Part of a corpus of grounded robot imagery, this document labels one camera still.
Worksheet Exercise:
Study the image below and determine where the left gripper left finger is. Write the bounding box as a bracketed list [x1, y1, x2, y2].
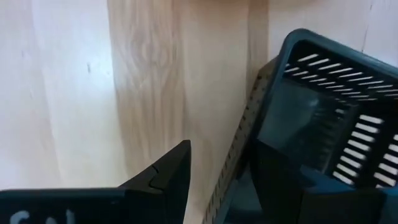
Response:
[0, 139, 192, 224]

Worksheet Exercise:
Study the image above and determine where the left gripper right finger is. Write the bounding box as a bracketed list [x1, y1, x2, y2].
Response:
[250, 139, 386, 224]

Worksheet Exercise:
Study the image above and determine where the black slotted plastic basket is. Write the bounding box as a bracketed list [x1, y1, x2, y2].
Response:
[201, 28, 398, 224]

